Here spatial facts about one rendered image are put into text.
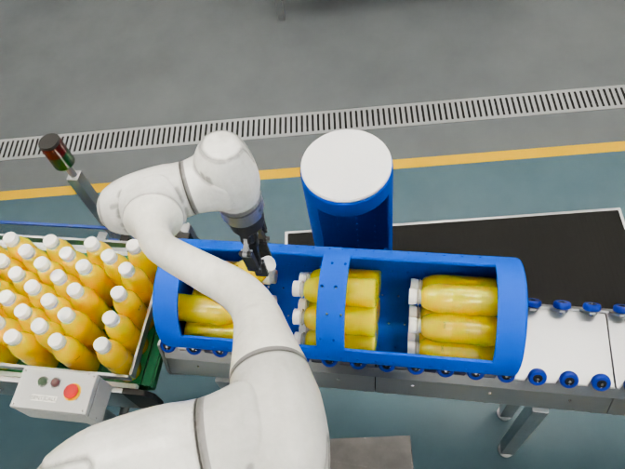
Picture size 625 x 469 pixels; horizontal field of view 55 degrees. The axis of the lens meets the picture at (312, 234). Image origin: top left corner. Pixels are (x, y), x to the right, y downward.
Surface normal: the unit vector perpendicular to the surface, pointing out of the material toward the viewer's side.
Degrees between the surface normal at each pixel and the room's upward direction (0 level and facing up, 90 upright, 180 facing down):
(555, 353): 0
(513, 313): 21
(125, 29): 0
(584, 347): 0
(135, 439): 17
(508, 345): 52
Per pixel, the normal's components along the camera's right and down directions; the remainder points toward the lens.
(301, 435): 0.45, -0.64
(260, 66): -0.11, -0.52
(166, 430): 0.00, -0.80
